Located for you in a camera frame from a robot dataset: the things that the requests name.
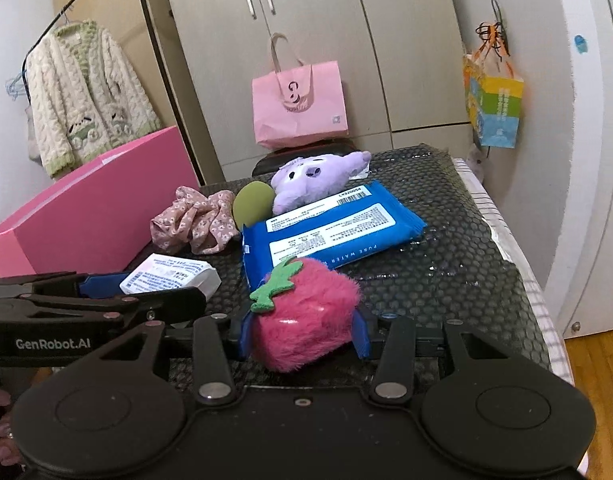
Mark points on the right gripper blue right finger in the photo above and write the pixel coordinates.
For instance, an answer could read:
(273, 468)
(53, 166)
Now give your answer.
(361, 333)

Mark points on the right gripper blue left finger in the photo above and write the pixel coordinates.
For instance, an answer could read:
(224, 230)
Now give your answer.
(245, 336)

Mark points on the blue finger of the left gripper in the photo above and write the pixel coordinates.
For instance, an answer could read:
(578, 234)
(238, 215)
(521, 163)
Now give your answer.
(102, 285)

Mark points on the white tissue pack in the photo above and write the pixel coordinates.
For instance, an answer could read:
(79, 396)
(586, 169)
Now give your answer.
(161, 272)

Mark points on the pink furry strawberry toy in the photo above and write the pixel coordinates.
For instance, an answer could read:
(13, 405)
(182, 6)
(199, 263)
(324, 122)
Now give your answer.
(300, 313)

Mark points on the blue wet wipes pack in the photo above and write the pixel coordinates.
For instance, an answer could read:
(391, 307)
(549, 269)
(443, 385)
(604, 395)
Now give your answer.
(337, 230)

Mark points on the pink floral scrunchie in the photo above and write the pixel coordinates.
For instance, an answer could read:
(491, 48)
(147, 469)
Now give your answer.
(204, 223)

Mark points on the green makeup sponge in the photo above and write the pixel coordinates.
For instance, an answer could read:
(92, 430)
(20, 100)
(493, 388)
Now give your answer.
(253, 204)

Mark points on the person's left hand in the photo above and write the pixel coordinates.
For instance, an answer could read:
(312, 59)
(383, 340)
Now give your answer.
(9, 453)

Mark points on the pink cardboard storage box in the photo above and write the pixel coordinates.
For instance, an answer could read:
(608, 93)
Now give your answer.
(97, 218)

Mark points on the purple plush toy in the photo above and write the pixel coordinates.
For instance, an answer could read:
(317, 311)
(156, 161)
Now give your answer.
(303, 181)

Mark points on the black suitcase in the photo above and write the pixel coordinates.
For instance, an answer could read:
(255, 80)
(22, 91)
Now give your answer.
(273, 161)

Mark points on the cream knitted cardigan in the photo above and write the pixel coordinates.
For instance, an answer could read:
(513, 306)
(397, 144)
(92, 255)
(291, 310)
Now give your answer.
(85, 96)

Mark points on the black clothes rack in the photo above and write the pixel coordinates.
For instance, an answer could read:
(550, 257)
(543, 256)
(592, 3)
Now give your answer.
(61, 14)

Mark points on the white door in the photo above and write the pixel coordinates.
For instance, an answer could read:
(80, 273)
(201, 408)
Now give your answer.
(579, 289)

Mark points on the pink tote bag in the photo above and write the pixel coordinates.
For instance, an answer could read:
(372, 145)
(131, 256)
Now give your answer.
(300, 106)

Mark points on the colourful paper gift bag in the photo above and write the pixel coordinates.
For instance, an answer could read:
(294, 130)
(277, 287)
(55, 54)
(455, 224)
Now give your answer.
(494, 95)

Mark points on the beige wardrobe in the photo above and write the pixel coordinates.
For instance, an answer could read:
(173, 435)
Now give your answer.
(400, 62)

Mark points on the blue wire hangers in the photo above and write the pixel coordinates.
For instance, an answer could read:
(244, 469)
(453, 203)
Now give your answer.
(16, 87)

